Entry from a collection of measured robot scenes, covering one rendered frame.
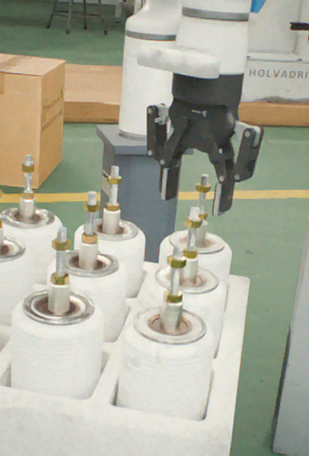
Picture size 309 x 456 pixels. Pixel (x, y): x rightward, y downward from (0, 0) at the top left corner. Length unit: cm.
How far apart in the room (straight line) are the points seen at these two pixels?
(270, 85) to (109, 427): 241
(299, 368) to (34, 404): 36
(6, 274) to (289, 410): 40
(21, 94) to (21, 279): 104
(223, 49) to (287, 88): 231
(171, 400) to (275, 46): 256
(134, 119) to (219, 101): 51
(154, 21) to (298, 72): 188
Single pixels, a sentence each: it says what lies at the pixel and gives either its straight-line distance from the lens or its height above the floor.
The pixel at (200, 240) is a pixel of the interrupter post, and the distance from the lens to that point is 93.
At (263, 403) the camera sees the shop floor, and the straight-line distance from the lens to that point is 109.
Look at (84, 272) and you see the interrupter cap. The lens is 82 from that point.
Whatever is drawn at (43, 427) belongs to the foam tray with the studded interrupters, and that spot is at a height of 16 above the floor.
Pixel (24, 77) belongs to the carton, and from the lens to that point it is 184.
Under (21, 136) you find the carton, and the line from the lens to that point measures 187.
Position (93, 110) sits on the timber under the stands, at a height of 5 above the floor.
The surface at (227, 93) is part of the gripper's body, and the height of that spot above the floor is 48.
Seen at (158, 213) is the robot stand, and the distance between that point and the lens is 127.
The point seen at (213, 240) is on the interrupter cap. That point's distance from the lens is 95.
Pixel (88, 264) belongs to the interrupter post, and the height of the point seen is 26.
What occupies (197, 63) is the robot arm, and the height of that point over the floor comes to 51.
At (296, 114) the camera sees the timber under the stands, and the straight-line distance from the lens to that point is 299.
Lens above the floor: 60
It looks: 21 degrees down
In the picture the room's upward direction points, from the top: 5 degrees clockwise
